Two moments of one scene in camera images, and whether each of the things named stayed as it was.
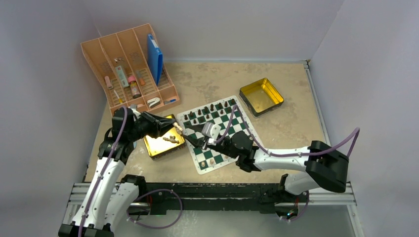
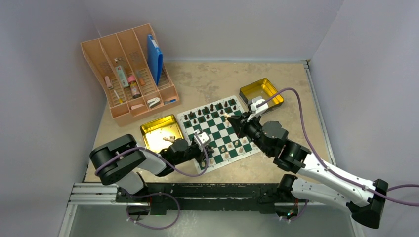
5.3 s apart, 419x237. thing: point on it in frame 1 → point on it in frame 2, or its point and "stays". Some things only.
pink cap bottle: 134,88 stays
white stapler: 153,102 stays
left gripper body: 144,127 → 196,153
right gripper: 198,143 → 235,121
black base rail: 207,198 stays
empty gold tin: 260,97 stays
